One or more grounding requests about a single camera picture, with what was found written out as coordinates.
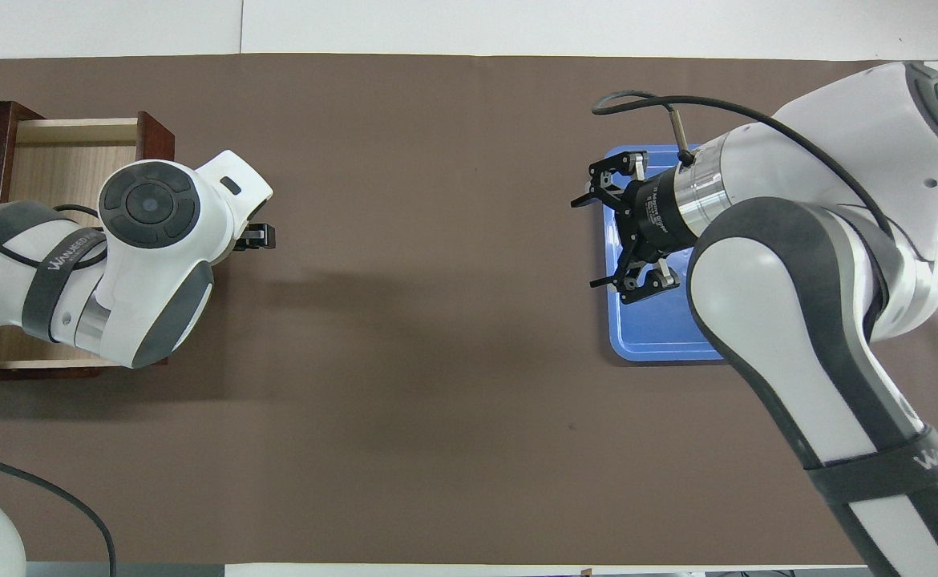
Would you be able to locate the blue plastic tray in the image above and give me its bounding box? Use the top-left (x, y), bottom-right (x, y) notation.
top-left (601, 144), bottom-right (728, 365)

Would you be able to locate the brown paper table mat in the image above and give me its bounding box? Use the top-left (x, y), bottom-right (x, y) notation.
top-left (0, 52), bottom-right (938, 566)

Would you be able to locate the wooden drawer with dark front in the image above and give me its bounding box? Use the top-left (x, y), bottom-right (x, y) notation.
top-left (0, 111), bottom-right (176, 372)

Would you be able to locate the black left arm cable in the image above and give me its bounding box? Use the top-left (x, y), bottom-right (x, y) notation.
top-left (0, 204), bottom-right (117, 577)

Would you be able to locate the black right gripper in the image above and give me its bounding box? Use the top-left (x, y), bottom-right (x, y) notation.
top-left (571, 151), bottom-right (683, 305)

